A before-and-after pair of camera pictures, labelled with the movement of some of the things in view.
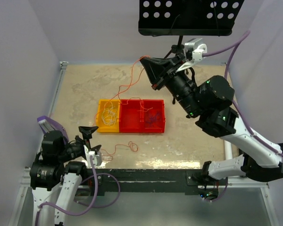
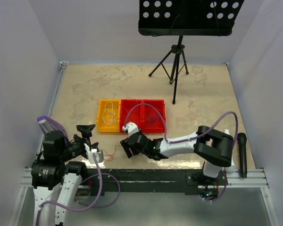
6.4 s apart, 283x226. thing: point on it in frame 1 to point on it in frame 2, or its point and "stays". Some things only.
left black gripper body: [74, 149] stays
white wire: [109, 114] stays
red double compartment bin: [142, 116] stays
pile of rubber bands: [118, 97] to [110, 117]
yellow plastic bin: [108, 115] stays
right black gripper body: [170, 73] to [136, 152]
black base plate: [146, 181] stays
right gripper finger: [155, 67] to [126, 148]
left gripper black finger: [87, 131] stays
